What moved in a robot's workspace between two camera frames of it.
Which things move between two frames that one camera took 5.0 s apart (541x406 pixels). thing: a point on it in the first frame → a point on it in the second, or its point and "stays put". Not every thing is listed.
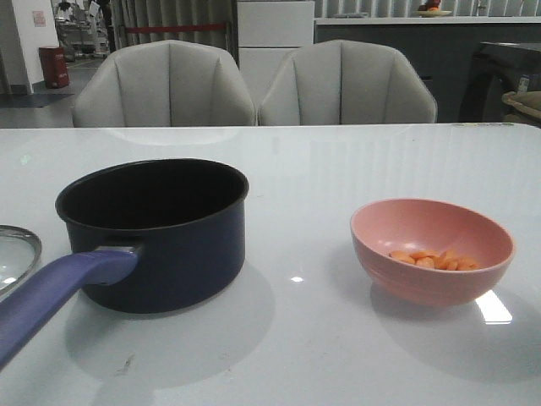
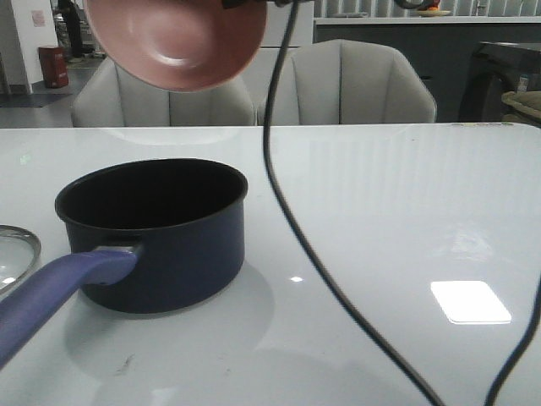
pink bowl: (428, 253) → (177, 46)
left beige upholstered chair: (166, 84) stays put
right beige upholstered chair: (347, 82) stays put
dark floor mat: (31, 100) stays put
